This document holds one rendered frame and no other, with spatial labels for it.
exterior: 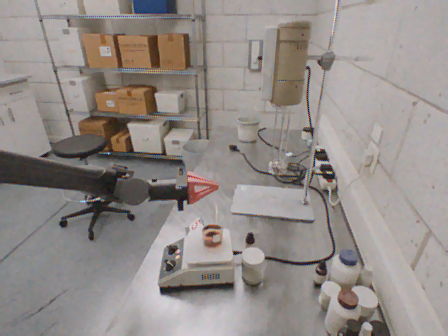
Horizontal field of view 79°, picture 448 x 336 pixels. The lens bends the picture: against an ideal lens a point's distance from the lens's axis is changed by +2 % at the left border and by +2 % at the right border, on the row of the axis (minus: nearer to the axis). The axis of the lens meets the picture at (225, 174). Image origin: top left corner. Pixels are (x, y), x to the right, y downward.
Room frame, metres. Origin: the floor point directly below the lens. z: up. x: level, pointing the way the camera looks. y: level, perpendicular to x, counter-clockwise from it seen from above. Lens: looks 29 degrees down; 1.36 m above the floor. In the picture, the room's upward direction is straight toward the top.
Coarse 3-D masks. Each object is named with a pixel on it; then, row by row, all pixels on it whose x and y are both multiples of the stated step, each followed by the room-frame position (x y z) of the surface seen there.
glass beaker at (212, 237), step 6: (210, 210) 0.58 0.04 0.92; (204, 216) 0.57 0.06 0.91; (210, 216) 0.58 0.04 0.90; (222, 216) 0.56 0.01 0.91; (204, 222) 0.57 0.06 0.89; (210, 222) 0.58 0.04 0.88; (222, 222) 0.54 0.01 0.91; (204, 228) 0.53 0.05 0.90; (210, 228) 0.52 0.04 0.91; (216, 228) 0.52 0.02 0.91; (222, 228) 0.54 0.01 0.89; (204, 234) 0.53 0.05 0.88; (210, 234) 0.52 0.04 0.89; (216, 234) 0.52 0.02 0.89; (222, 234) 0.54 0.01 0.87; (204, 240) 0.53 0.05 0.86; (210, 240) 0.52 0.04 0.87; (216, 240) 0.52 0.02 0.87; (222, 240) 0.54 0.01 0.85; (204, 246) 0.53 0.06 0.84; (210, 246) 0.52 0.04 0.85; (216, 246) 0.52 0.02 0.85
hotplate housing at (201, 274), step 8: (184, 248) 0.55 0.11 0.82; (232, 248) 0.55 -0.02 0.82; (184, 256) 0.52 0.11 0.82; (160, 264) 0.53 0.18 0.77; (184, 264) 0.49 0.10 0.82; (200, 264) 0.49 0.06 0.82; (208, 264) 0.49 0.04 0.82; (216, 264) 0.49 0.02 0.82; (224, 264) 0.49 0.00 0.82; (232, 264) 0.49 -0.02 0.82; (176, 272) 0.47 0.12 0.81; (184, 272) 0.47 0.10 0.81; (192, 272) 0.47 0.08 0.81; (200, 272) 0.47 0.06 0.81; (208, 272) 0.47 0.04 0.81; (216, 272) 0.48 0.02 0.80; (224, 272) 0.48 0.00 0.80; (232, 272) 0.48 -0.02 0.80; (160, 280) 0.47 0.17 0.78; (168, 280) 0.47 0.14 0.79; (176, 280) 0.47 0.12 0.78; (184, 280) 0.47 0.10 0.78; (192, 280) 0.47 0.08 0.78; (200, 280) 0.47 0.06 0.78; (208, 280) 0.47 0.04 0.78; (216, 280) 0.48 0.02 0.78; (224, 280) 0.48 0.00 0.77; (232, 280) 0.48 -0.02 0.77; (160, 288) 0.47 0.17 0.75
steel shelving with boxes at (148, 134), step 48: (48, 0) 2.81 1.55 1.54; (96, 0) 2.71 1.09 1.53; (144, 0) 2.72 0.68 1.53; (192, 0) 2.54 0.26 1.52; (48, 48) 2.76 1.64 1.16; (96, 48) 2.72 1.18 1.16; (144, 48) 2.69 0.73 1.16; (96, 96) 2.80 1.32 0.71; (144, 96) 2.65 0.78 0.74; (144, 144) 2.67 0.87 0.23
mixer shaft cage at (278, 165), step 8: (288, 120) 0.84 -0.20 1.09; (288, 128) 0.84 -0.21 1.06; (280, 136) 0.86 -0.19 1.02; (288, 136) 0.84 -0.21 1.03; (272, 144) 0.86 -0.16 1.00; (280, 144) 0.86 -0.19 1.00; (272, 152) 0.85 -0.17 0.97; (280, 152) 0.88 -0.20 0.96; (272, 160) 0.85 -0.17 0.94; (280, 160) 0.87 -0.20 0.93; (272, 168) 0.84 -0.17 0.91; (280, 168) 0.83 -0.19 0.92
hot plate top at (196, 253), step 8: (192, 232) 0.59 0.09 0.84; (200, 232) 0.59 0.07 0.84; (224, 232) 0.59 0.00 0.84; (192, 240) 0.56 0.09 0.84; (200, 240) 0.55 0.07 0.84; (224, 240) 0.55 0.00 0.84; (192, 248) 0.52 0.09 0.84; (200, 248) 0.52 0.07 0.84; (224, 248) 0.52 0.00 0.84; (192, 256) 0.50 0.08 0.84; (200, 256) 0.50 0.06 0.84; (208, 256) 0.50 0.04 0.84; (216, 256) 0.50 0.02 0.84; (224, 256) 0.50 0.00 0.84; (232, 256) 0.50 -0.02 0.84; (192, 264) 0.48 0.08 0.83
